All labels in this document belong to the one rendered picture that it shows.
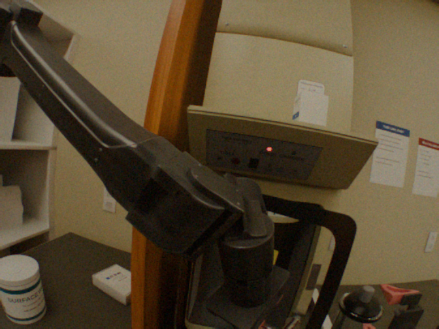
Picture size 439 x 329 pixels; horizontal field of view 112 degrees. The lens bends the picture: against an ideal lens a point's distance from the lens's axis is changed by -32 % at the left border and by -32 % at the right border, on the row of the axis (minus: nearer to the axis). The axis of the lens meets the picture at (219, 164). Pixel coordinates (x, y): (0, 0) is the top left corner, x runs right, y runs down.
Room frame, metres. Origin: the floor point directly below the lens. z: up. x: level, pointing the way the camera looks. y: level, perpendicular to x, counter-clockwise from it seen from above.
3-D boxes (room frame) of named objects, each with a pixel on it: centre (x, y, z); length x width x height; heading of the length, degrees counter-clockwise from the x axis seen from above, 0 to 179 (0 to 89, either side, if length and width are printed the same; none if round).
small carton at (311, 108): (0.37, -0.15, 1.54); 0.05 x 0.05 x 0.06; 85
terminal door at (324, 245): (0.34, -0.07, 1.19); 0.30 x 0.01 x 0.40; 50
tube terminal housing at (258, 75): (0.56, -0.12, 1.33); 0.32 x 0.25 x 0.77; 85
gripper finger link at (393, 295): (0.25, -0.34, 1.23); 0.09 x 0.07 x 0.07; 175
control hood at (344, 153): (0.37, -0.10, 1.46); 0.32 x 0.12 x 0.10; 85
